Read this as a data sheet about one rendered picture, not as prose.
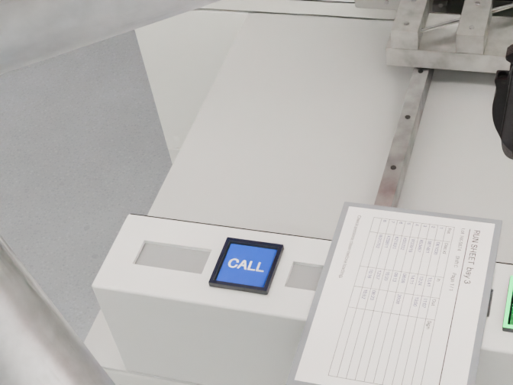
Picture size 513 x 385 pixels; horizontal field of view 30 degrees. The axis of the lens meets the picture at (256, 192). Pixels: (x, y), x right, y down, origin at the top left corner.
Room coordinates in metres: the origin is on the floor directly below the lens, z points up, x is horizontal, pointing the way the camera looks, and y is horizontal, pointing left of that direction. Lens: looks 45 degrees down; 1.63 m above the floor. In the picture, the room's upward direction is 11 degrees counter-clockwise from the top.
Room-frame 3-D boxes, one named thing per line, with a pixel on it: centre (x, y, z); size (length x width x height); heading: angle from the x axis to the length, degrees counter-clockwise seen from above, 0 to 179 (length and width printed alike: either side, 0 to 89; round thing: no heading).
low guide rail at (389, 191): (0.82, -0.18, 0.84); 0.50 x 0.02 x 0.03; 155
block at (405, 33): (0.99, -0.23, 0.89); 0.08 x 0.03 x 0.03; 155
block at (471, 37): (0.95, -0.31, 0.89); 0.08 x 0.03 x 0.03; 155
